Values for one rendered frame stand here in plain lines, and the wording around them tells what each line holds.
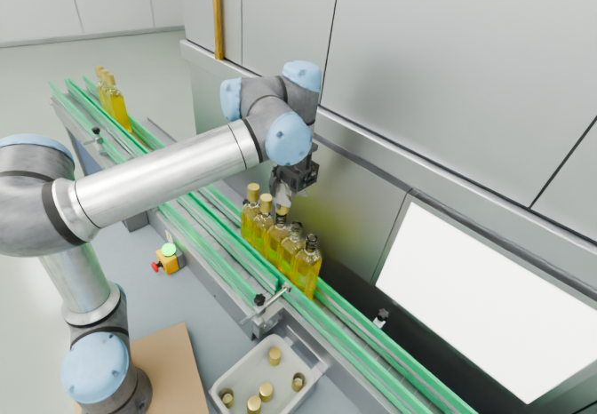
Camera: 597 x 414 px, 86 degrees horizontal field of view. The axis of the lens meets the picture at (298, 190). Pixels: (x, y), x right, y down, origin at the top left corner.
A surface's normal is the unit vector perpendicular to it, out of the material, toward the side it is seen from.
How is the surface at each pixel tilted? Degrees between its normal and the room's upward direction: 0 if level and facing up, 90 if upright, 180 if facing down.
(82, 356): 7
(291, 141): 90
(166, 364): 1
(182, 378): 1
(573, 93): 90
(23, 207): 31
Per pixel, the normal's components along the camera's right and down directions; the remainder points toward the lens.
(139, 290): 0.11, -0.77
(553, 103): -0.70, 0.39
